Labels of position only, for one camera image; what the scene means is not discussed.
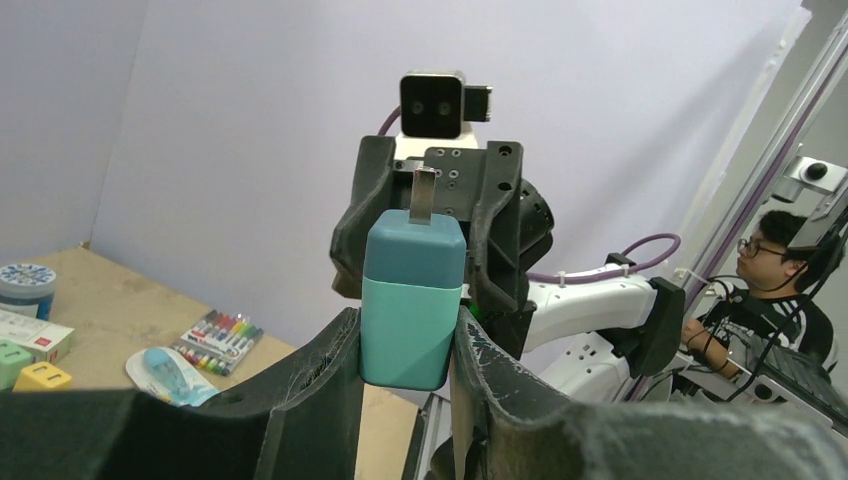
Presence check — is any yellow charger plug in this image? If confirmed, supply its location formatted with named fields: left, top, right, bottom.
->
left=12, top=362, right=72, bottom=392

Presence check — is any round blue white jar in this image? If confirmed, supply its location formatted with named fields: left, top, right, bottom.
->
left=1, top=263, right=58, bottom=321

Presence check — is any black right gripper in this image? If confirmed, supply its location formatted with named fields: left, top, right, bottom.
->
left=329, top=135, right=523, bottom=313

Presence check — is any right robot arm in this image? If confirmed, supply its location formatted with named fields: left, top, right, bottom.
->
left=330, top=135, right=684, bottom=402

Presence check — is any small white green box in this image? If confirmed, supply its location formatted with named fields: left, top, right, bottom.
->
left=1, top=310, right=75, bottom=364

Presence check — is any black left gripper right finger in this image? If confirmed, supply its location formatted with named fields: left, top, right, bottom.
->
left=450, top=308, right=847, bottom=479

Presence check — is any blue white oval toy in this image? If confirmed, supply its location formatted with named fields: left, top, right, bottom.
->
left=125, top=347, right=219, bottom=407

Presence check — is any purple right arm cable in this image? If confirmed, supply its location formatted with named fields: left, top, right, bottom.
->
left=376, top=104, right=683, bottom=286

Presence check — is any seated person with glasses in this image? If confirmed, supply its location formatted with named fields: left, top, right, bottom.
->
left=681, top=210, right=845, bottom=379

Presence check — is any overhead camera on bracket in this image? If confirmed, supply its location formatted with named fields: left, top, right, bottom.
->
left=771, top=155, right=848, bottom=253

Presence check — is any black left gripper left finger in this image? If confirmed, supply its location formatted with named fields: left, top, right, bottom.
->
left=1, top=308, right=364, bottom=479

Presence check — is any dark blue charger plug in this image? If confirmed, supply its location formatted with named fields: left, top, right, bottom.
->
left=359, top=167, right=466, bottom=391

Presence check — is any coloured marker pen set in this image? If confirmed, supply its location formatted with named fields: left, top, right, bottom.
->
left=171, top=310, right=264, bottom=377

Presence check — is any green charger plug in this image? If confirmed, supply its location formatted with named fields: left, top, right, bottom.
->
left=0, top=340, right=33, bottom=391

